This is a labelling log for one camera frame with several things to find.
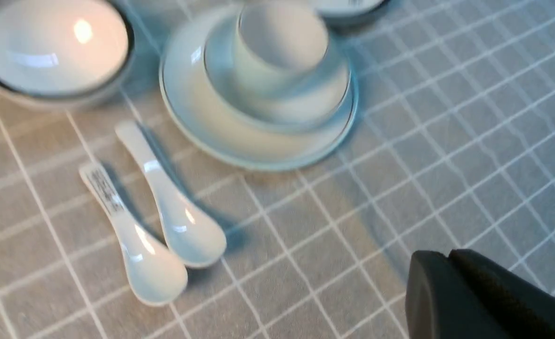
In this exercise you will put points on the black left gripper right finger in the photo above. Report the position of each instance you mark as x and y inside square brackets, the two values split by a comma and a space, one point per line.
[521, 309]

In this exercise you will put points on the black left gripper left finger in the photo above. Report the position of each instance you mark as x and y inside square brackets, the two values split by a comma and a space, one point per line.
[440, 305]

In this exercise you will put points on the thin-rimmed white bowl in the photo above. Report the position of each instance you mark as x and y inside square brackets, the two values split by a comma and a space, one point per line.
[305, 106]

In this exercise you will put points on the plain white spoon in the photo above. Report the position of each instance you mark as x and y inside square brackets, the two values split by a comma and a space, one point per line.
[189, 232]

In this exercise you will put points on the white spoon with label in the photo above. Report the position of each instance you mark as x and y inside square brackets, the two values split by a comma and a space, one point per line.
[156, 276]

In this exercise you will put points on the pale green cup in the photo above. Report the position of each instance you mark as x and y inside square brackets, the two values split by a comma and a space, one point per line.
[277, 43]

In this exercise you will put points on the grey checked tablecloth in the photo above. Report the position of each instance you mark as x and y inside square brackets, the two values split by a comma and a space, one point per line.
[453, 147]

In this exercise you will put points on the black-rimmed illustrated plate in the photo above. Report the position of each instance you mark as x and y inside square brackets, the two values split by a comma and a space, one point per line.
[347, 11]

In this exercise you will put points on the plain white plate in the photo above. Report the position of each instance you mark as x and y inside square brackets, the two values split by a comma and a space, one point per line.
[195, 79]

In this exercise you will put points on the black-rimmed white bowl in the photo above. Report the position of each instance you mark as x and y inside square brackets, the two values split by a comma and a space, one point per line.
[63, 54]

